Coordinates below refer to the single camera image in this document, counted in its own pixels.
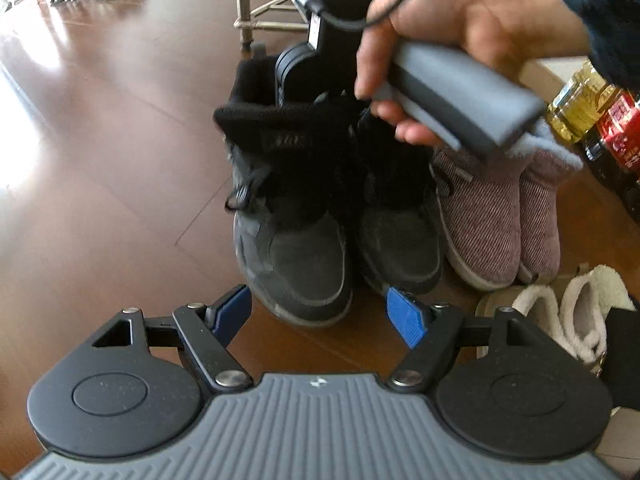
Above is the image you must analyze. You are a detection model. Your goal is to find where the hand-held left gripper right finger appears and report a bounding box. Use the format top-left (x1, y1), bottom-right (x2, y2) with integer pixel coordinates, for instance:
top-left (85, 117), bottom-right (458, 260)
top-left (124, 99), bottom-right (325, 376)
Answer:
top-left (386, 286), bottom-right (543, 393)

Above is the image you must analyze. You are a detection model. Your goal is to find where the brown fleece-lined strap shoe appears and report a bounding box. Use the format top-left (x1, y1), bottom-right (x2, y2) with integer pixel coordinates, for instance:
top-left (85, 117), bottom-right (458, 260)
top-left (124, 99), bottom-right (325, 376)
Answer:
top-left (474, 284), bottom-right (561, 361)
top-left (557, 265), bottom-right (638, 376)

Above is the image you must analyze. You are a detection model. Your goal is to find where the pink knit slipper boot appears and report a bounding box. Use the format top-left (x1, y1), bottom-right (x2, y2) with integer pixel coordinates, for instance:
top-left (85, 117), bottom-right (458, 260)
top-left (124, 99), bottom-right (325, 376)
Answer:
top-left (431, 145), bottom-right (523, 291)
top-left (515, 132), bottom-right (583, 285)

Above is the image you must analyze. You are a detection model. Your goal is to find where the person's right hand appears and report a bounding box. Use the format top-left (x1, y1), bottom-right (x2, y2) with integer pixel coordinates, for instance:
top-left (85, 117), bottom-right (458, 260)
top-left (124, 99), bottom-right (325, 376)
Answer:
top-left (354, 0), bottom-right (591, 147)

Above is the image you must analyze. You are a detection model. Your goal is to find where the metal corner shoe rack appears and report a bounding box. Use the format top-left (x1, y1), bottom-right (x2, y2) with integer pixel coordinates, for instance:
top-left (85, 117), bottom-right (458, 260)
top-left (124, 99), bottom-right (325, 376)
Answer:
top-left (232, 0), bottom-right (313, 53)

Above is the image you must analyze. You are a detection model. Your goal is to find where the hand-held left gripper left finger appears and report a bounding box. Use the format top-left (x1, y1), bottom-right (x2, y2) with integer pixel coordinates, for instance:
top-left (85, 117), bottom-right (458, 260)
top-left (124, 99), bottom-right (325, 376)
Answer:
top-left (90, 284), bottom-right (253, 393)

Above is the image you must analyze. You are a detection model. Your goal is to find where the black cable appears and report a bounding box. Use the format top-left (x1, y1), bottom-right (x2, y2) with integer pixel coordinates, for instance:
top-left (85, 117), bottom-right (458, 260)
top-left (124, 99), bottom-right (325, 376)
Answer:
top-left (295, 0), bottom-right (418, 32)

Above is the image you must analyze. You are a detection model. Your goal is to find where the person's right forearm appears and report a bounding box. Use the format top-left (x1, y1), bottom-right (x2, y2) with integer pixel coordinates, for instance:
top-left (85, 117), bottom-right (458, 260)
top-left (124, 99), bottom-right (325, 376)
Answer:
top-left (540, 0), bottom-right (640, 92)

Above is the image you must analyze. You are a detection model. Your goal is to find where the dark bottle with red label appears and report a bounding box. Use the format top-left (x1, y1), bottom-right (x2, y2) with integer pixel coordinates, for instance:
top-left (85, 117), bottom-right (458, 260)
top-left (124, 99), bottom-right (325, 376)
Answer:
top-left (584, 87), bottom-right (640, 201)

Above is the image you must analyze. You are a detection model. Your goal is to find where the black high-top boot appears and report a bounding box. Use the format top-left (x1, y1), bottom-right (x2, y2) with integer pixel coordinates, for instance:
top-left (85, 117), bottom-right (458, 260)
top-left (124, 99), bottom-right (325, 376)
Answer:
top-left (345, 90), bottom-right (443, 296)
top-left (214, 57), bottom-right (353, 328)

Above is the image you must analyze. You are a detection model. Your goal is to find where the yellow cooking oil bottle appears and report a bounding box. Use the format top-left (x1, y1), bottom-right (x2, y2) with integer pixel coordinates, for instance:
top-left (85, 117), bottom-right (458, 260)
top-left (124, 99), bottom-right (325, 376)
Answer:
top-left (546, 60), bottom-right (617, 144)

